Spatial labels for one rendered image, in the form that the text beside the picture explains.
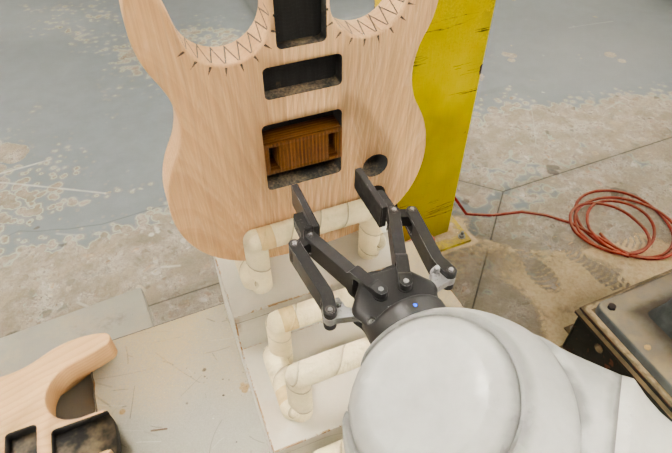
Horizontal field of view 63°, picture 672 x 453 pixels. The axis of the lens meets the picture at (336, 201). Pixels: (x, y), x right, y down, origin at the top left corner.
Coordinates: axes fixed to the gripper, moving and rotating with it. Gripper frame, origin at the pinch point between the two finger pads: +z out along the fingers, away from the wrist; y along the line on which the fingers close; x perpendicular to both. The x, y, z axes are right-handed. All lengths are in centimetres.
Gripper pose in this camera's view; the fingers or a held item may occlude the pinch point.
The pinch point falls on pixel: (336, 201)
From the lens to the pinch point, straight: 60.1
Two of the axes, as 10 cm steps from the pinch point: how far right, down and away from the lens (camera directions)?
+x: 0.1, -7.2, -6.9
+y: 9.3, -2.5, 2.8
